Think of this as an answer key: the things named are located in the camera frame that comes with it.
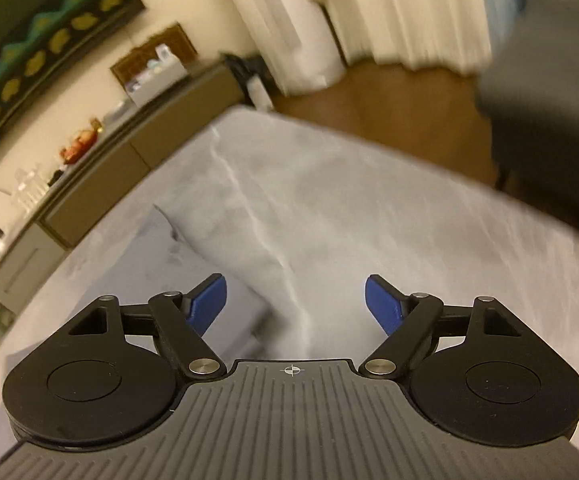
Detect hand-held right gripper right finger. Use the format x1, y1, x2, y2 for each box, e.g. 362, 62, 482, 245
359, 274, 518, 379

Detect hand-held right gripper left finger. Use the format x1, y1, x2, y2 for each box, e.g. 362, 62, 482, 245
68, 274, 228, 379

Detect blue-grey garment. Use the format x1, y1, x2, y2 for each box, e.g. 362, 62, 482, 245
58, 204, 273, 357

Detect light grey blanket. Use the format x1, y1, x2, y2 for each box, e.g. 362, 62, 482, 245
0, 107, 579, 472

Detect long grey-brown sideboard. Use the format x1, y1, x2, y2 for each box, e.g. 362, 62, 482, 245
0, 65, 246, 314

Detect clear glassware group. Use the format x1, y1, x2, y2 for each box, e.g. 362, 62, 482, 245
11, 160, 53, 212

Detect small white bottle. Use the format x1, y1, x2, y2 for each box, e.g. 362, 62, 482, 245
246, 75, 275, 112

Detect white storage box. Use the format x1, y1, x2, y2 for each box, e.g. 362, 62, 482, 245
124, 45, 190, 107

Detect brown patterned box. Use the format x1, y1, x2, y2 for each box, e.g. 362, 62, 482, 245
110, 22, 198, 86

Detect white cylindrical appliance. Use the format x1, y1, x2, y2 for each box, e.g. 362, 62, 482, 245
264, 0, 348, 95

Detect grey sofa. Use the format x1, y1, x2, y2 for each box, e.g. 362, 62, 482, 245
473, 0, 579, 252

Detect white curtain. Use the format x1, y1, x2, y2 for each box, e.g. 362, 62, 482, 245
209, 0, 493, 97

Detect dark wall painting yellow shapes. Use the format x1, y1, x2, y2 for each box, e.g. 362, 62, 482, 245
0, 0, 148, 179

